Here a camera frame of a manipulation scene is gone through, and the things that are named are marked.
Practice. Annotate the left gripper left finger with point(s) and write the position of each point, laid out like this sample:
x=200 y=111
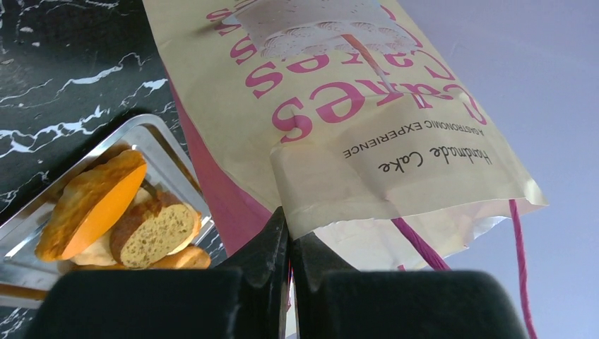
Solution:
x=243 y=297

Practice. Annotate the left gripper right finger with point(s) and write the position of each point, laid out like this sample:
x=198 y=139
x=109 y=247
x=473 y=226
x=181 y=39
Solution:
x=334 y=300

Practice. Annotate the silver metal tray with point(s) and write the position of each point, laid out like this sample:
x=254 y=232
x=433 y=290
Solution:
x=169 y=168

